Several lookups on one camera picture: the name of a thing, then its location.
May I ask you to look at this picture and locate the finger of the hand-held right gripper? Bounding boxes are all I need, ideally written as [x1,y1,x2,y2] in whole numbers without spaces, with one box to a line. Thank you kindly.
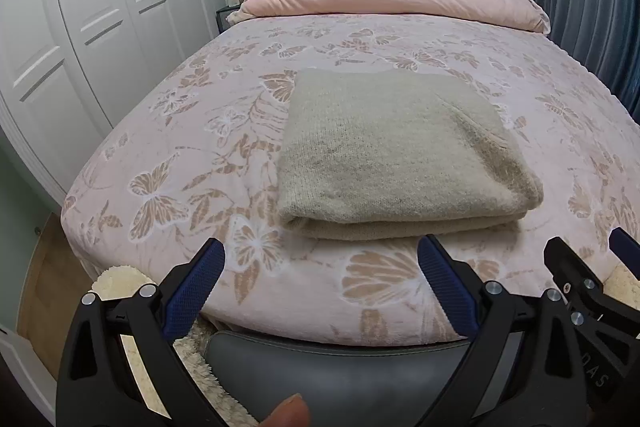
[544,237,615,308]
[609,227,640,269]

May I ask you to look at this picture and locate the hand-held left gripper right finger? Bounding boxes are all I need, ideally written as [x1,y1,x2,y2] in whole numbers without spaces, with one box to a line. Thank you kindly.
[417,234,596,427]

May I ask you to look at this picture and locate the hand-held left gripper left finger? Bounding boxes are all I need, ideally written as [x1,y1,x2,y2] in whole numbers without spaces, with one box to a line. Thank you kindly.
[55,238,227,427]

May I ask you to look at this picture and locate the beige knit sweater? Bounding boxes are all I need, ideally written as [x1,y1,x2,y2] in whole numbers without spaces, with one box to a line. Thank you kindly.
[276,68,545,242]

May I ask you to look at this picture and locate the person's left hand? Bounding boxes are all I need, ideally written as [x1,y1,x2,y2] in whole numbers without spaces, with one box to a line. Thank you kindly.
[257,394,311,427]

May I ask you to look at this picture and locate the cream fluffy rug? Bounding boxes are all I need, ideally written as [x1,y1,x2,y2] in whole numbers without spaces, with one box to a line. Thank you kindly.
[92,264,261,427]

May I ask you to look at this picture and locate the pink butterfly print blanket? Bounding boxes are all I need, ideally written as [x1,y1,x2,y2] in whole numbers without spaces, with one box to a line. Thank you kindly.
[60,12,640,348]

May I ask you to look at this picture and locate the grey-blue curtain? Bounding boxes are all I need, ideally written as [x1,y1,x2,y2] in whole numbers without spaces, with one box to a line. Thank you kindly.
[527,0,640,128]

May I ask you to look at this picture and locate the dark bedside table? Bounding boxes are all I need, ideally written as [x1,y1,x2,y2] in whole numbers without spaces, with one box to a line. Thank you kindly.
[216,4,247,36]

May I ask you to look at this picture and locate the white wardrobe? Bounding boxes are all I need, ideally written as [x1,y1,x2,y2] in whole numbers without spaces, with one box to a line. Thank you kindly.
[0,0,233,208]

